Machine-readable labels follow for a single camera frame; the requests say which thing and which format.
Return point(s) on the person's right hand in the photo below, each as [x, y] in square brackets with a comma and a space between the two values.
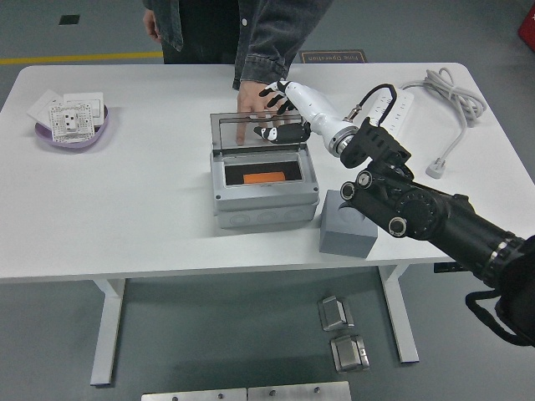
[151, 25]

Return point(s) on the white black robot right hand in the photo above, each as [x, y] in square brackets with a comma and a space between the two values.
[311, 104]

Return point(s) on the person's left hand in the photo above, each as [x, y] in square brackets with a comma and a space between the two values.
[248, 98]

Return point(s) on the orange cylinder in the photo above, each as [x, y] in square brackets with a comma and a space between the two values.
[263, 177]

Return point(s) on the grey enclosure box with flap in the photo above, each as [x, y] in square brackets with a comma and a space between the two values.
[267, 196]

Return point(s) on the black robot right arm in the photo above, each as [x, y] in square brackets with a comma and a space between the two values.
[439, 217]

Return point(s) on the person's left forearm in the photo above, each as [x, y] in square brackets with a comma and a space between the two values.
[271, 50]

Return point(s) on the grey cube with round hole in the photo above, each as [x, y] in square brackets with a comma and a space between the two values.
[342, 242]

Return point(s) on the person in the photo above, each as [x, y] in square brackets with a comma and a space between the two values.
[209, 29]

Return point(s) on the white power strip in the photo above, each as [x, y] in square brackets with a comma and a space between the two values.
[402, 106]

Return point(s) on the white socket panel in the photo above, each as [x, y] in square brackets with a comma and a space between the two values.
[71, 121]

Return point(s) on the white blank plate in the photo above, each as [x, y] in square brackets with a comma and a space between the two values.
[42, 108]

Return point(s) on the purple bowl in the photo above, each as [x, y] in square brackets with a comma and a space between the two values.
[75, 144]

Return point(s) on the black table control panel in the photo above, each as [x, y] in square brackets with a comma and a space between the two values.
[443, 267]

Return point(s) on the small metal block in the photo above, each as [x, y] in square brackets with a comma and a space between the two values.
[334, 313]

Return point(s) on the red object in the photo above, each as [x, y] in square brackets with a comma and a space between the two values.
[527, 29]

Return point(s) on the white table leg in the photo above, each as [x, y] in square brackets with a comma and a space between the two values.
[106, 334]
[399, 317]

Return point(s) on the large metal block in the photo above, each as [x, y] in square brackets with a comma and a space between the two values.
[349, 354]

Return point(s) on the metal plate with screws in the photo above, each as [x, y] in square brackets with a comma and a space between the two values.
[297, 392]

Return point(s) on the long metal plate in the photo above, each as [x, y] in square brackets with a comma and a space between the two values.
[192, 395]

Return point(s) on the white switch plate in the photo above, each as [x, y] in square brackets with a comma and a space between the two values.
[90, 98]

